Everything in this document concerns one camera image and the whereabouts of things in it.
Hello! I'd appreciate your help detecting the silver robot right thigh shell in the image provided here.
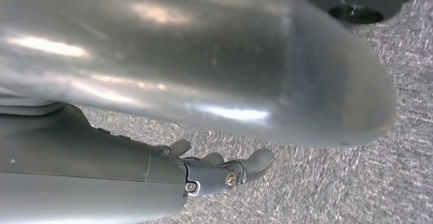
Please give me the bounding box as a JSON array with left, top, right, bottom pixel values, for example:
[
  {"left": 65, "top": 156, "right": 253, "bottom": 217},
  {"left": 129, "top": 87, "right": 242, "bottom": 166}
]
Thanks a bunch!
[{"left": 0, "top": 0, "right": 398, "bottom": 148}]

